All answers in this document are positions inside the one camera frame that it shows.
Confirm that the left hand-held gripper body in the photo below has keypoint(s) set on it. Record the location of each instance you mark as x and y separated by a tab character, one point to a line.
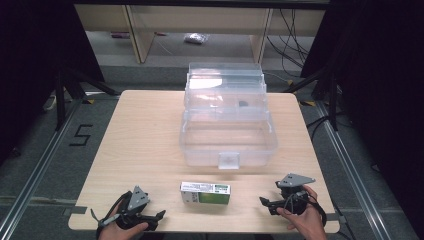
137	200

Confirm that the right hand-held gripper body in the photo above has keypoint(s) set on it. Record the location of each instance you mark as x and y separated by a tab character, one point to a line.
295	191

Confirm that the green and white carton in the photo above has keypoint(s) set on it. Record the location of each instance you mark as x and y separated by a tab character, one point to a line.
208	196

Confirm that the clear plastic storage box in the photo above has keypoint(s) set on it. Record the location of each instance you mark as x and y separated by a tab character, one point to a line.
230	133

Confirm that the person's right hand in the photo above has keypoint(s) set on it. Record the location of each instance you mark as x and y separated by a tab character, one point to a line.
308	221

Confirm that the person's left hand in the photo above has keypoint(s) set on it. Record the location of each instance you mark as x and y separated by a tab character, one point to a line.
116	231

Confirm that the black metal stand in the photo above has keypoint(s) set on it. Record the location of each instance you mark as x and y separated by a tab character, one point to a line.
68	90
325	93

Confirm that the pink flat item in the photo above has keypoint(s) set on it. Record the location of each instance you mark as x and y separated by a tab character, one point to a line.
120	34

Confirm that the clear plastic bag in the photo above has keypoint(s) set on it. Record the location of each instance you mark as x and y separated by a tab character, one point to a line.
196	38

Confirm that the aluminium floor rail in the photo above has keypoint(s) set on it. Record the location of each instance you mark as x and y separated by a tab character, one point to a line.
353	170
36	166

